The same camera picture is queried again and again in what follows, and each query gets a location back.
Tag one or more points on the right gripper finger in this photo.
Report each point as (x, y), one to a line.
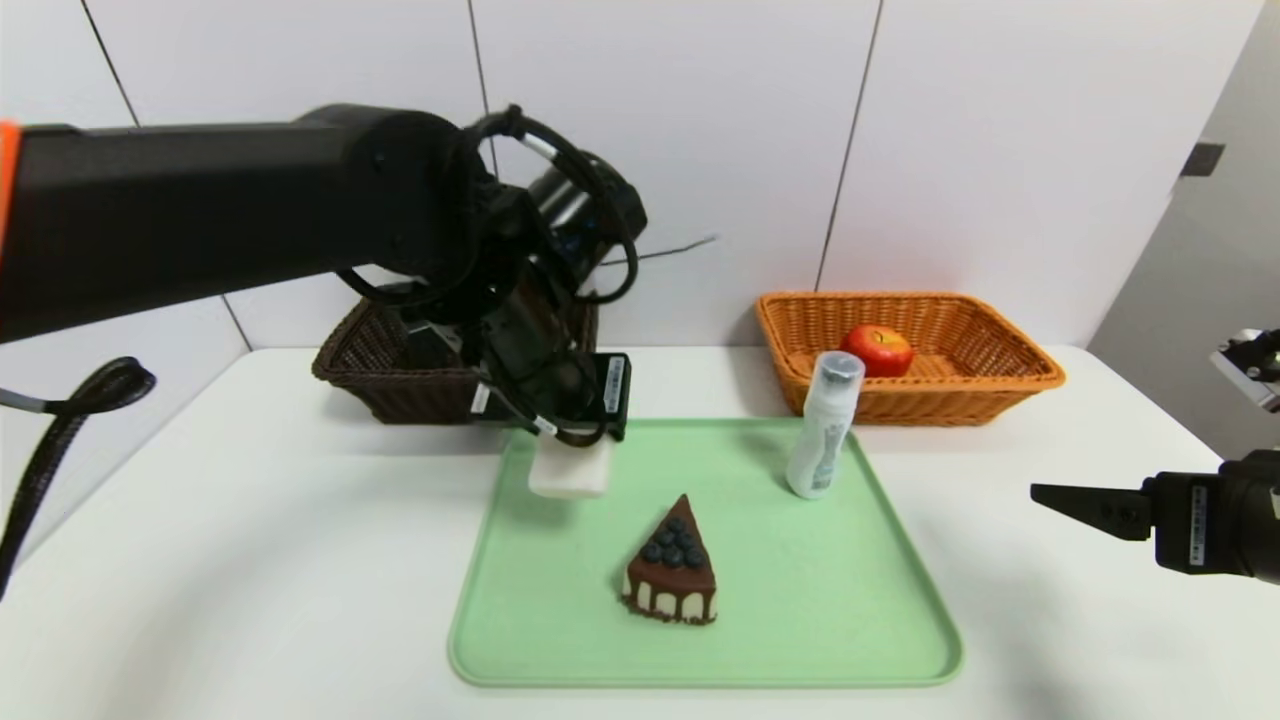
(1095, 508)

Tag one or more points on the white soap bar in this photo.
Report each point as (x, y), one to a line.
(570, 475)

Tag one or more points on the dark brown wicker basket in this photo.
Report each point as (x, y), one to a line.
(380, 380)

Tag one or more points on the chocolate blueberry cake slice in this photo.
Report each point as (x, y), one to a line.
(672, 580)

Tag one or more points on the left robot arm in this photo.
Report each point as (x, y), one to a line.
(200, 220)

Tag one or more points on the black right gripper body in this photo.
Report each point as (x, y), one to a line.
(1193, 523)

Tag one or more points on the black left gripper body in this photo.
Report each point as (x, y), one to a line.
(612, 392)

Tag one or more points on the dark wall fixture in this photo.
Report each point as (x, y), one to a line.
(1203, 160)

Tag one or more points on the light green plastic tray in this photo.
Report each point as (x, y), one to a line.
(800, 620)

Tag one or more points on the red apple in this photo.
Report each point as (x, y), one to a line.
(878, 352)

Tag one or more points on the orange wicker basket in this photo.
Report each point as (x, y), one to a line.
(930, 405)

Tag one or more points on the white bottle with clear cap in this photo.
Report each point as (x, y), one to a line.
(822, 440)

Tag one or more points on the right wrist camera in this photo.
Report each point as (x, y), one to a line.
(1250, 370)

